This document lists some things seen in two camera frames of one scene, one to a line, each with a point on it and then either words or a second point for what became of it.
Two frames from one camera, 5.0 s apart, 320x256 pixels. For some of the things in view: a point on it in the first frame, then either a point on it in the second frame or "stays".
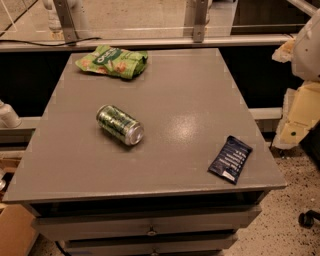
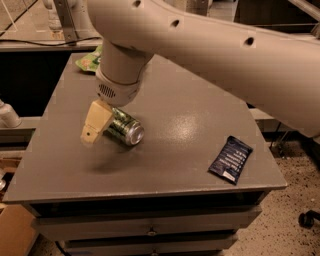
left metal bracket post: [67, 22] stays
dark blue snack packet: [231, 159] stays
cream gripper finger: [300, 111] → [116, 86]
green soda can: [120, 124] stays
